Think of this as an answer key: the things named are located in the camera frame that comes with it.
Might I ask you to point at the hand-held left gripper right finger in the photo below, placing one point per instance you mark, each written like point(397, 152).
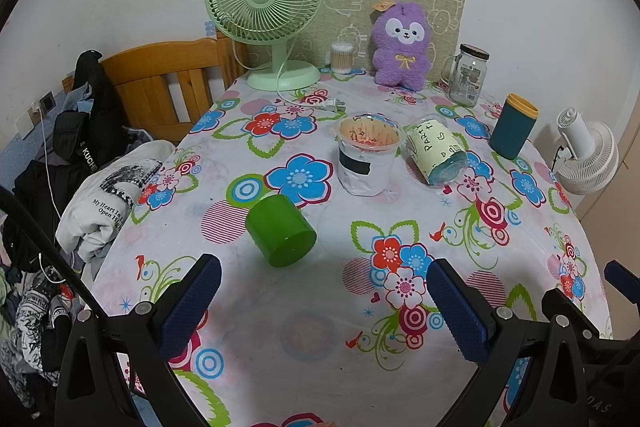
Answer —
point(457, 312)

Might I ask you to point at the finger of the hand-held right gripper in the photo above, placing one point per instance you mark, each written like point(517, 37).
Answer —
point(622, 276)

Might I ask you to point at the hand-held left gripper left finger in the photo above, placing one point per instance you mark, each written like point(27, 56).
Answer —
point(192, 302)

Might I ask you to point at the green plastic cup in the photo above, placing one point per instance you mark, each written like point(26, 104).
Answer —
point(277, 229)

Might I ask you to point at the clear cup with pale label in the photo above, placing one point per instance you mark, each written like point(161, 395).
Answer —
point(435, 149)

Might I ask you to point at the clear cup with white wrap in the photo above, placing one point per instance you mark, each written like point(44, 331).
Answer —
point(362, 164)

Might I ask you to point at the teal cup with yellow rim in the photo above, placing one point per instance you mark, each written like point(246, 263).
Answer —
point(511, 129)

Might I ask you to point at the floral tablecloth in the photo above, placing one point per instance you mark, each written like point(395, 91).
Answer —
point(310, 332)

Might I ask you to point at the white small fan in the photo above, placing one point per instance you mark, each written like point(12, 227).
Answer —
point(587, 157)

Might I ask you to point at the white printed shirt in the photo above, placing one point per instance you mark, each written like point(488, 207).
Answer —
point(110, 197)

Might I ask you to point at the pile of clothes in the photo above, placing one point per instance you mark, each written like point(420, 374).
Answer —
point(30, 307)

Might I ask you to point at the black bag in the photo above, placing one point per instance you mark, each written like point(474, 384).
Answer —
point(92, 117)

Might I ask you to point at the wooden chair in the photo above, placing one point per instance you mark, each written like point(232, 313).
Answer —
point(150, 72)

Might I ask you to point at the glass jar mug with lid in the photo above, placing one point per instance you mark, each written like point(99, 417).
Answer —
point(467, 77)

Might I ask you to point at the purple plush toy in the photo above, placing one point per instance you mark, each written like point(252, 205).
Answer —
point(400, 57)

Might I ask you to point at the cotton swab box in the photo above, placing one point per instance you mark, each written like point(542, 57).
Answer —
point(341, 59)

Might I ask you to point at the beige patterned mat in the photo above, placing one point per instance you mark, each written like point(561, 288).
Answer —
point(345, 2)

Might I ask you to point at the wall socket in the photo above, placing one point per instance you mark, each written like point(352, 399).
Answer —
point(47, 102)

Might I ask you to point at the blue wall sticker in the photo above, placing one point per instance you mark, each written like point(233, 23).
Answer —
point(210, 27)

